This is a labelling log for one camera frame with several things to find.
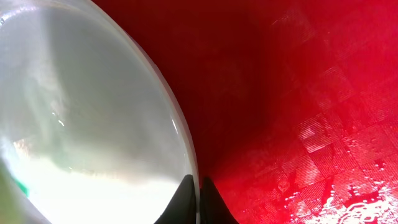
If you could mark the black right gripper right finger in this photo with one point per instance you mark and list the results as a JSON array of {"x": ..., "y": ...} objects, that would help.
[{"x": 213, "y": 209}]

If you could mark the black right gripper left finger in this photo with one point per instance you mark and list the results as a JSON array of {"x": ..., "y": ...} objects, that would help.
[{"x": 182, "y": 207}]

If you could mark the light blue plate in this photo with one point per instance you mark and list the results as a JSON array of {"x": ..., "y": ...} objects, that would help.
[{"x": 90, "y": 130}]

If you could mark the green yellow scrub sponge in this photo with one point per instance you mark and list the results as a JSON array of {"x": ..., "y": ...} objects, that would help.
[{"x": 11, "y": 210}]

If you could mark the red plastic tray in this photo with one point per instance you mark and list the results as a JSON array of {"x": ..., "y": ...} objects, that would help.
[{"x": 291, "y": 104}]

